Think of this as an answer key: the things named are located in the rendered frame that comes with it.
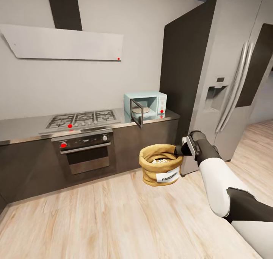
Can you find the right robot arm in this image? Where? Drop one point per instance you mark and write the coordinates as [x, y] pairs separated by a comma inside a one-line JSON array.
[[229, 197]]

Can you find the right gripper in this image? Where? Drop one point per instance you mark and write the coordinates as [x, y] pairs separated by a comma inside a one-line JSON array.
[[181, 150]]

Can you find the microwave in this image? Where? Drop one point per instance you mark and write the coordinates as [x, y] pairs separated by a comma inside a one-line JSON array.
[[139, 104]]

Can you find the oven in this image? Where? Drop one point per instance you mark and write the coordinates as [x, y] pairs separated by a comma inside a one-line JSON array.
[[85, 154]]

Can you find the fridge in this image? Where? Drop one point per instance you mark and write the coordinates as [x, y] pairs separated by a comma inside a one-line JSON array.
[[215, 62]]

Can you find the popcorn bag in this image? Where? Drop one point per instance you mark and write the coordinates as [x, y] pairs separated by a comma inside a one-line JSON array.
[[160, 173]]

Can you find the burner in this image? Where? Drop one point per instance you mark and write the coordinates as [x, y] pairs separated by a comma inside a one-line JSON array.
[[69, 121]]

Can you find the range hood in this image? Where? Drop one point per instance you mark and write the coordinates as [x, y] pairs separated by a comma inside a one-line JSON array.
[[66, 41]]

